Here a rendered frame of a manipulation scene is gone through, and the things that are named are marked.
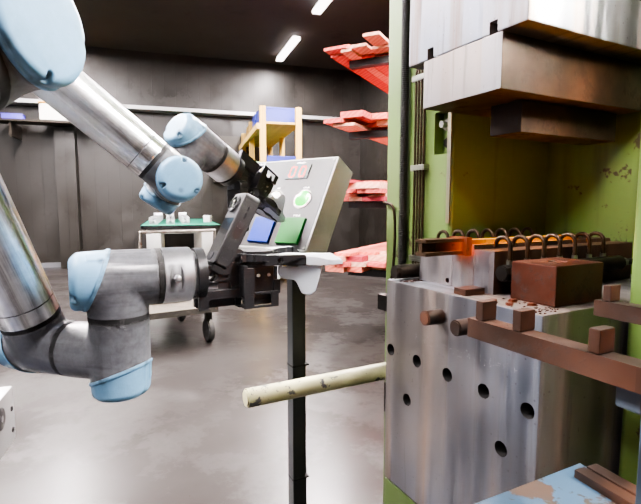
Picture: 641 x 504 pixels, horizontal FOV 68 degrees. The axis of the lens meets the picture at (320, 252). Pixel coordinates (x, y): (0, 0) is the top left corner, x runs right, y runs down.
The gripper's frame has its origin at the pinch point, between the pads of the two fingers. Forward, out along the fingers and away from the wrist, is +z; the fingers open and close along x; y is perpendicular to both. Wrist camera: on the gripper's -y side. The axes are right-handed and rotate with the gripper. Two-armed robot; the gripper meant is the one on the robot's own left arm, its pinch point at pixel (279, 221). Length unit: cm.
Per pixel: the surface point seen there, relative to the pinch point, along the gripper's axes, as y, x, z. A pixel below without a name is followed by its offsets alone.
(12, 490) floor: -101, 116, 32
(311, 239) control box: -1.8, -6.9, 5.7
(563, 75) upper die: 30, -60, -4
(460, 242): -3.2, -46.5, 0.4
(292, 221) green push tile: 2.4, 0.0, 4.5
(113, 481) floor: -88, 91, 54
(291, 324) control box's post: -19.0, 9.1, 28.2
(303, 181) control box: 14.9, 2.0, 5.2
